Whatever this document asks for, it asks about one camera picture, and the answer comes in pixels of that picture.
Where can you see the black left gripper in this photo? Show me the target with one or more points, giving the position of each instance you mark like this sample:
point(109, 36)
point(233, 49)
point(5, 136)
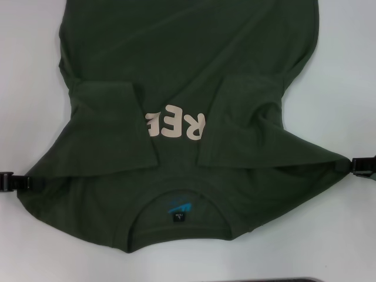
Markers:
point(6, 182)

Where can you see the dark green printed t-shirt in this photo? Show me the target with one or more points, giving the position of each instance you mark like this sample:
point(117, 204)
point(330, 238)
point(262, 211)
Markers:
point(188, 58)

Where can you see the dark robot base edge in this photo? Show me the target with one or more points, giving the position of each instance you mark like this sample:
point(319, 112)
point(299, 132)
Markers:
point(252, 279)

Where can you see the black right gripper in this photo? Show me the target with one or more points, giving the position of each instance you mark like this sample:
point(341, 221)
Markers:
point(365, 167)

